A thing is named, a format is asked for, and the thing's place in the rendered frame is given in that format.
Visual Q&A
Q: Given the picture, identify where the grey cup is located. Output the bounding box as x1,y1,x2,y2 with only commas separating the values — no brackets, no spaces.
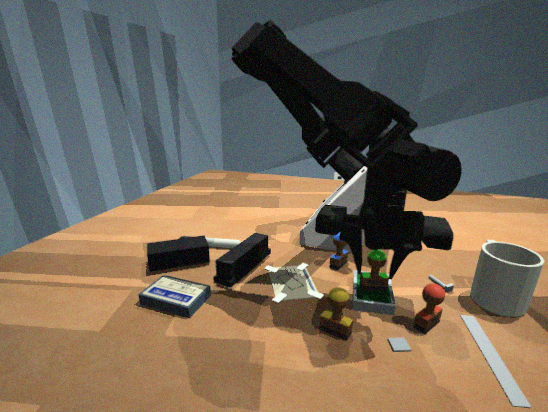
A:
470,240,544,317

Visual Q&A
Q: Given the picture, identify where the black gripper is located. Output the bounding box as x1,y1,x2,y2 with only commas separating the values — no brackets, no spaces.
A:
315,178,453,280

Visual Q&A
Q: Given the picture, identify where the white square tile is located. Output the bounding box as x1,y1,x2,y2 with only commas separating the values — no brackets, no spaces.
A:
387,338,411,352

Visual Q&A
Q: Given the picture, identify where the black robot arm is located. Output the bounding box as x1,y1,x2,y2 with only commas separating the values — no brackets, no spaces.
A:
232,20,462,251

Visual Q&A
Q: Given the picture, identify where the grey flat strip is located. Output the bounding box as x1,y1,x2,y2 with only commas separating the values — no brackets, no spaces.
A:
460,315,532,408

